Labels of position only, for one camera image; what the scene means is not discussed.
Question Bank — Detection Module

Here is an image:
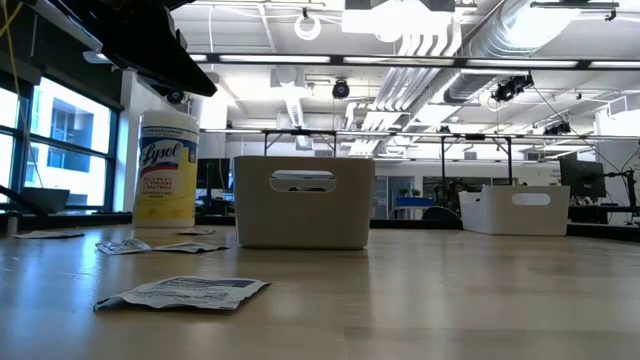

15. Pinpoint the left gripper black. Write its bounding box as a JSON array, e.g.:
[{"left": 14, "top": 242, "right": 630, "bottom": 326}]
[{"left": 59, "top": 0, "right": 219, "bottom": 99}]

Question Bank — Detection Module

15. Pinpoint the long LED light bar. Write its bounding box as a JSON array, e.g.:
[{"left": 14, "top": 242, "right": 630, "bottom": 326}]
[{"left": 82, "top": 49, "right": 640, "bottom": 72}]

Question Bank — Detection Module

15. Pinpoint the black computer monitor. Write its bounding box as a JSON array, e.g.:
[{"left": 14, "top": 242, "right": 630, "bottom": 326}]
[
  {"left": 558, "top": 152, "right": 608, "bottom": 200},
  {"left": 195, "top": 157, "right": 232, "bottom": 192}
]

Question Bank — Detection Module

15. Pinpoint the yellow Lysol wipes canister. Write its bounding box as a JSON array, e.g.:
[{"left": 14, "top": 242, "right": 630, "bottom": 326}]
[{"left": 131, "top": 109, "right": 201, "bottom": 229}]

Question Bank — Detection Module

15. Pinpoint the light grey plastic bin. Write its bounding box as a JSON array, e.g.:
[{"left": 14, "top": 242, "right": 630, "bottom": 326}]
[{"left": 233, "top": 155, "right": 377, "bottom": 250}]

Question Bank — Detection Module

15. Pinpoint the blue bench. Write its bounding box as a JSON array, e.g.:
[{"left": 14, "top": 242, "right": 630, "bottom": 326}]
[{"left": 393, "top": 195, "right": 437, "bottom": 209}]

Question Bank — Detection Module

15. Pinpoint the white plastic bin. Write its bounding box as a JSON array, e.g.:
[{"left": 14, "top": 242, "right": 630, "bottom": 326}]
[{"left": 458, "top": 184, "right": 572, "bottom": 237}]

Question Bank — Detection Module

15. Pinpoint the white hanging ring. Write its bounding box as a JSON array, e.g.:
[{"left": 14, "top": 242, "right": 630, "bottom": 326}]
[{"left": 293, "top": 13, "right": 323, "bottom": 42}]

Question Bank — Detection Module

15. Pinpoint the black metal workstation frame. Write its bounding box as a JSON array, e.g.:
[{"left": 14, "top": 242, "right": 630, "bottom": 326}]
[{"left": 261, "top": 128, "right": 515, "bottom": 187}]

